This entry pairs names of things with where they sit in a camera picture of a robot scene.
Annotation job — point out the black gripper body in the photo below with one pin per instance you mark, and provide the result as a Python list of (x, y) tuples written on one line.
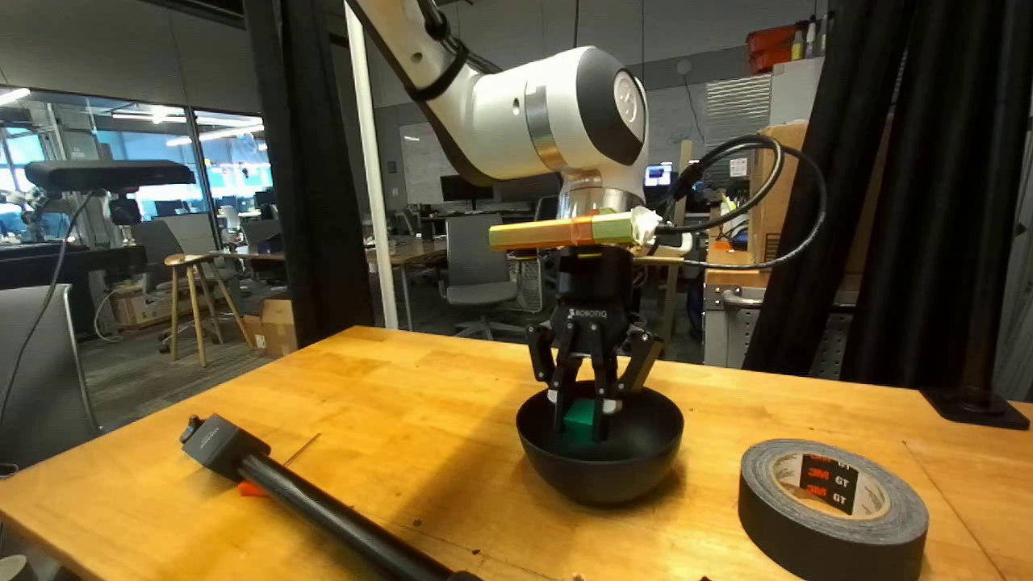
[(595, 298)]

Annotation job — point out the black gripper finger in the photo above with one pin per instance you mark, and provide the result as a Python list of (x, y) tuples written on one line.
[(622, 402), (551, 416)]

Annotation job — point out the green cube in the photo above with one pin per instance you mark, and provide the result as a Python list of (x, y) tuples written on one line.
[(580, 426)]

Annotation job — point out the black bowl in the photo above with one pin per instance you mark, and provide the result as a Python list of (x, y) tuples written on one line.
[(610, 474)]

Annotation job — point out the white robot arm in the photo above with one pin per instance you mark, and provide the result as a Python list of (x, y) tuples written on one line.
[(584, 119)]

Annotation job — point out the grey office chair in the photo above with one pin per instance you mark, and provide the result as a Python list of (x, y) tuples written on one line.
[(479, 281)]

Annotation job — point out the cardboard box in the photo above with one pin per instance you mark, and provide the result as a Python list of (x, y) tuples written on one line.
[(770, 215)]

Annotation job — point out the black tape roll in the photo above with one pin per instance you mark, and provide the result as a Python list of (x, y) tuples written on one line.
[(832, 515)]

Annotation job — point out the black curtain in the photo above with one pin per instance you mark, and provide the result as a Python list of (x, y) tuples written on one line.
[(915, 157)]

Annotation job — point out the wooden stool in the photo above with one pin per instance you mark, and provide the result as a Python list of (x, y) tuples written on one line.
[(198, 289)]

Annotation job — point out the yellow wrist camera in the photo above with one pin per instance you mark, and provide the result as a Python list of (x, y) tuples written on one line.
[(623, 231)]

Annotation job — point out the black camera stand bar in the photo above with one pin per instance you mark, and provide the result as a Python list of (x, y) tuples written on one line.
[(239, 458)]

